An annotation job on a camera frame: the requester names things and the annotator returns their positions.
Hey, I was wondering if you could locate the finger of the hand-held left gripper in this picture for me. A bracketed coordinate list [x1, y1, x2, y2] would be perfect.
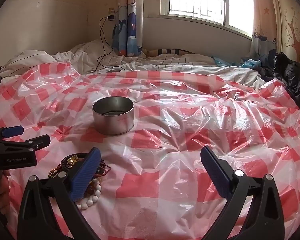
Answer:
[0, 126, 24, 142]
[0, 134, 51, 153]

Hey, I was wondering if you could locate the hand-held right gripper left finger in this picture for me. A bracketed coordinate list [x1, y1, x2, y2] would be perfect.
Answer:
[17, 147, 102, 240]

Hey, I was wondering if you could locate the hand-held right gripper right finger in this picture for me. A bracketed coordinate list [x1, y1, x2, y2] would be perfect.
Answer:
[200, 145, 285, 240]

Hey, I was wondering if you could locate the white beaded bracelet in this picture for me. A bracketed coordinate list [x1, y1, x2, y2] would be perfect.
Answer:
[76, 177, 102, 210]

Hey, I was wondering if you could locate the dark cord bracelet gold charm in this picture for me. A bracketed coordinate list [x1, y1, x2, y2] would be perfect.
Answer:
[48, 154, 89, 179]

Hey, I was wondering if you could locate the round metal tin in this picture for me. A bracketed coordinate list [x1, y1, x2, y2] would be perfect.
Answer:
[92, 96, 135, 136]

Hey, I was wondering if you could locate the person's left hand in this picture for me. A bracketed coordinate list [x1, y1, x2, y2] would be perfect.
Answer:
[0, 170, 12, 215]

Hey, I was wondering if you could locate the red white checked plastic sheet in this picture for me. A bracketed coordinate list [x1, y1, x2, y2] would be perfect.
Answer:
[0, 62, 300, 240]

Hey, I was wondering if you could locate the white pillow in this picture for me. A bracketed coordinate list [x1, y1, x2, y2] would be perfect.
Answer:
[0, 50, 55, 73]

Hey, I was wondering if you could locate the blue plastic bag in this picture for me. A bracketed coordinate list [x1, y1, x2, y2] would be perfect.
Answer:
[212, 56, 262, 69]

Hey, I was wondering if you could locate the white striped duvet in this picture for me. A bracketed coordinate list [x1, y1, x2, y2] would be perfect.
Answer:
[0, 40, 273, 85]

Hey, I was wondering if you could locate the black jacket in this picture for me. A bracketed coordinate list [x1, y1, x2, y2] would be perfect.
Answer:
[260, 52, 300, 105]

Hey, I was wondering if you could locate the striped plush toy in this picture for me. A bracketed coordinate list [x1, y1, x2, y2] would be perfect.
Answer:
[144, 47, 198, 57]

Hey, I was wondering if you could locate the blue cartoon curtain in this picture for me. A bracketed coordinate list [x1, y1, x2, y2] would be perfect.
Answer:
[112, 0, 143, 57]

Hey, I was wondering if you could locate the pink cartoon curtain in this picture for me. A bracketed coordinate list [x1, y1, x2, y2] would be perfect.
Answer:
[250, 0, 278, 63]

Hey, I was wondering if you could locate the tree print panel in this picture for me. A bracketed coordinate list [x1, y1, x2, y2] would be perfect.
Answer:
[277, 0, 300, 63]

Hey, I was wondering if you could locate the window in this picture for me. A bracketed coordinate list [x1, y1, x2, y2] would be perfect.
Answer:
[160, 0, 255, 37]

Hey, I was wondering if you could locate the black cable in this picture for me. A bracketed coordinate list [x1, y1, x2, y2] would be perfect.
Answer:
[97, 16, 123, 74]

